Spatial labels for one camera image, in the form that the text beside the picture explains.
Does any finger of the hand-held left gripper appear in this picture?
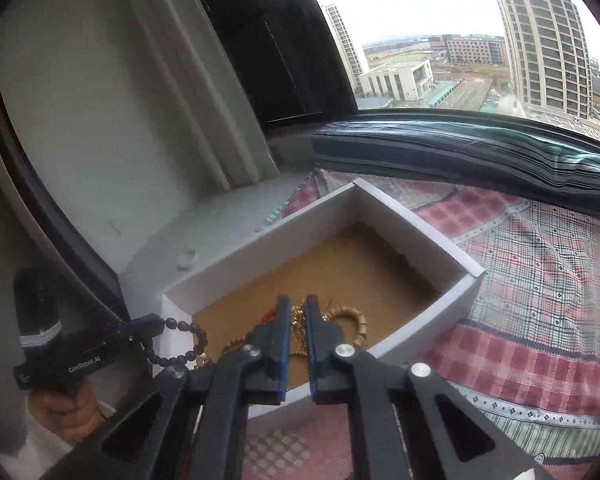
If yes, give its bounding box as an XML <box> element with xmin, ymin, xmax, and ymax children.
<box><xmin>112</xmin><ymin>312</ymin><xmax>164</xmax><ymax>347</ymax></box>

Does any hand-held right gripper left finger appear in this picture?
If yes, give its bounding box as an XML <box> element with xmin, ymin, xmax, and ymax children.
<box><xmin>40</xmin><ymin>294</ymin><xmax>293</xmax><ymax>480</ymax></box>

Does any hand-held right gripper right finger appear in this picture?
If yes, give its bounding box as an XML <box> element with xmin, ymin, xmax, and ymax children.
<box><xmin>302</xmin><ymin>294</ymin><xmax>556</xmax><ymax>480</ymax></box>

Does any gold chain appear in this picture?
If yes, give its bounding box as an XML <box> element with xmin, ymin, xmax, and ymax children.
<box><xmin>290</xmin><ymin>302</ymin><xmax>312</xmax><ymax>357</ymax></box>

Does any light wooden bead bracelet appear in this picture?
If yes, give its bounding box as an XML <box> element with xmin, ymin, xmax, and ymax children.
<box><xmin>324</xmin><ymin>309</ymin><xmax>372</xmax><ymax>350</ymax></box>

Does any dark bead bracelet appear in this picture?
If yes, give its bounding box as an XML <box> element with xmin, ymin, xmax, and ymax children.
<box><xmin>142</xmin><ymin>316</ymin><xmax>210</xmax><ymax>368</ymax></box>

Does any white cardboard box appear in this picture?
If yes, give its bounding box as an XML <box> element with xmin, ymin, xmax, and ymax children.
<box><xmin>159</xmin><ymin>177</ymin><xmax>486</xmax><ymax>421</ymax></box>

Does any person's left forearm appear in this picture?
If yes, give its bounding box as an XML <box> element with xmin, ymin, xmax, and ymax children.
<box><xmin>0</xmin><ymin>410</ymin><xmax>83</xmax><ymax>480</ymax></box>

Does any person's left hand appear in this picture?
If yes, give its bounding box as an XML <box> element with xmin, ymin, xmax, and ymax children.
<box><xmin>27</xmin><ymin>381</ymin><xmax>117</xmax><ymax>443</ymax></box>

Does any patchwork plaid quilt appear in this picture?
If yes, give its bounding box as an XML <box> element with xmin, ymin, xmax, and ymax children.
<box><xmin>240</xmin><ymin>167</ymin><xmax>600</xmax><ymax>480</ymax></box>

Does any dark striped cloth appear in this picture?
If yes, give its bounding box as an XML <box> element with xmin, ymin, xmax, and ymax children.
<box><xmin>310</xmin><ymin>114</ymin><xmax>600</xmax><ymax>202</ymax></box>

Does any low white building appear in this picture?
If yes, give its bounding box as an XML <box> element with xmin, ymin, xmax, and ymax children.
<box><xmin>357</xmin><ymin>59</ymin><xmax>434</xmax><ymax>103</ymax></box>

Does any slim tower building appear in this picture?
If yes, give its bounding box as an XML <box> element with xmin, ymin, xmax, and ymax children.
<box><xmin>322</xmin><ymin>4</ymin><xmax>370</xmax><ymax>97</ymax></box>

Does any low brown building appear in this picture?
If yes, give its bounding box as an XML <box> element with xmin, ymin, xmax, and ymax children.
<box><xmin>442</xmin><ymin>35</ymin><xmax>509</xmax><ymax>67</ymax></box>

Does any tall tower building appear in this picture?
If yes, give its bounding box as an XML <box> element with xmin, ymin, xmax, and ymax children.
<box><xmin>485</xmin><ymin>0</ymin><xmax>594</xmax><ymax>121</ymax></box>

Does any dark window frame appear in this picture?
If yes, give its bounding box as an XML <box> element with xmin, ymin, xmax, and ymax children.
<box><xmin>180</xmin><ymin>0</ymin><xmax>359</xmax><ymax>127</ymax></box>

